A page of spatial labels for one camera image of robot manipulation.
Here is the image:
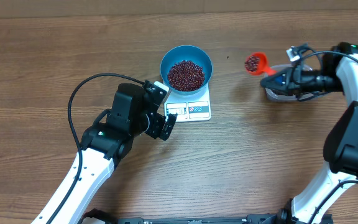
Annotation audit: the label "teal plastic bowl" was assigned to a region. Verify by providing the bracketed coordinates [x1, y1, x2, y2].
[160, 45, 213, 95]

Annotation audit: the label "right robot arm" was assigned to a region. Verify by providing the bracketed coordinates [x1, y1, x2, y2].
[247, 42, 358, 223]

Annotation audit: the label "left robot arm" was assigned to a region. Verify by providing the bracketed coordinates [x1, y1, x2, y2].
[34, 82, 177, 223]

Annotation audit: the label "white digital kitchen scale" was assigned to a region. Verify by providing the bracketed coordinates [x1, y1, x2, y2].
[164, 85, 212, 123]

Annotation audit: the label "clear plastic container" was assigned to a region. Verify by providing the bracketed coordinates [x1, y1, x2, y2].
[265, 64, 314, 102]

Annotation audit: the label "red measuring scoop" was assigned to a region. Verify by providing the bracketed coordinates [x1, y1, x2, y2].
[244, 52, 277, 75]

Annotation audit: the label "red adzuki beans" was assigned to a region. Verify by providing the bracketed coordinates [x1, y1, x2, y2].
[167, 60, 205, 92]

